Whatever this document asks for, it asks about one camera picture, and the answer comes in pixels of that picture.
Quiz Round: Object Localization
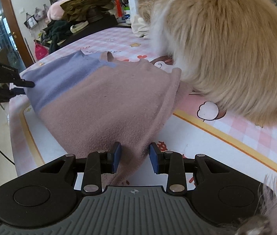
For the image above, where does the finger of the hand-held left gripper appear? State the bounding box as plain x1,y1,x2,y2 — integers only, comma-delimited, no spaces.
9,88,27,98
13,78,35,89

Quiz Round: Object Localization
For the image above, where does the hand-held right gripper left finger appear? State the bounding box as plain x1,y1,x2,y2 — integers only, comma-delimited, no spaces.
34,141,122,196

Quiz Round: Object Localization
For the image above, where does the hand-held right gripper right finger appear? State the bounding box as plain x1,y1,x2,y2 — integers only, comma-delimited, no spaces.
149,141,230,196

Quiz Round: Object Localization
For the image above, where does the purple and pink sweater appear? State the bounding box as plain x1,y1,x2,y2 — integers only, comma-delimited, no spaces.
24,50,193,189

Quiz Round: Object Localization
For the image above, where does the dark green cloth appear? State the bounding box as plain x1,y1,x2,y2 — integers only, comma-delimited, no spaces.
41,20,75,54

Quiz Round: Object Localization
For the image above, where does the hanging tote bag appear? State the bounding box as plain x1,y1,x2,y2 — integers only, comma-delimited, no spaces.
34,7,47,22
25,12,38,29

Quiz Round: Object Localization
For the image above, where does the pink checked cartoon table mat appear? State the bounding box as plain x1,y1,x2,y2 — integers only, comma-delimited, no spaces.
9,27,277,202

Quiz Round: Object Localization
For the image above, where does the large pink plush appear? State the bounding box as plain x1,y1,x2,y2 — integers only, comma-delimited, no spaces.
46,1,68,22

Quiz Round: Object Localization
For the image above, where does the black flat case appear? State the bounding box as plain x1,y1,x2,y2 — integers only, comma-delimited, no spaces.
55,13,119,46

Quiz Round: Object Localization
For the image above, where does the olive green cloth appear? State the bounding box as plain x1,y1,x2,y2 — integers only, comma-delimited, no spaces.
60,0,115,23

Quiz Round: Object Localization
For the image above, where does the red glue bottle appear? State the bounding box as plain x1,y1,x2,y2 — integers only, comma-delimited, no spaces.
114,0,123,18

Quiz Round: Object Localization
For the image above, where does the white wipes canister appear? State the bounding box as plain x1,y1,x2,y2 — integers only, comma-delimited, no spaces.
123,6,132,25

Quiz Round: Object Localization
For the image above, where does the fluffy orange cat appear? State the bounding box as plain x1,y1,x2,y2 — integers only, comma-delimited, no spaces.
136,0,277,128

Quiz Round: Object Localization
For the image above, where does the person's fluffy grey sleeve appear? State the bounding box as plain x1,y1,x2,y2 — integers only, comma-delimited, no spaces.
236,174,277,235

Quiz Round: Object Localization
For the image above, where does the pink drawstring bag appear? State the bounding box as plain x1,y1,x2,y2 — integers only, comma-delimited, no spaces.
34,40,49,61

